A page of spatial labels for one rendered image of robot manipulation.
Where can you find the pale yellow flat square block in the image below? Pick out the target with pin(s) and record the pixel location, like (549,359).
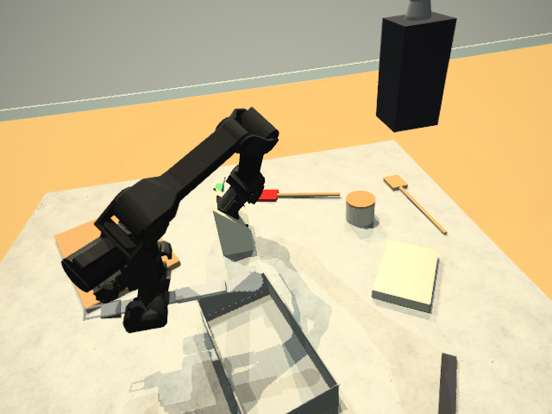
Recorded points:
(406,275)

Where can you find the light wooden board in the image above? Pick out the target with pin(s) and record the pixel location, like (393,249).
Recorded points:
(73,239)

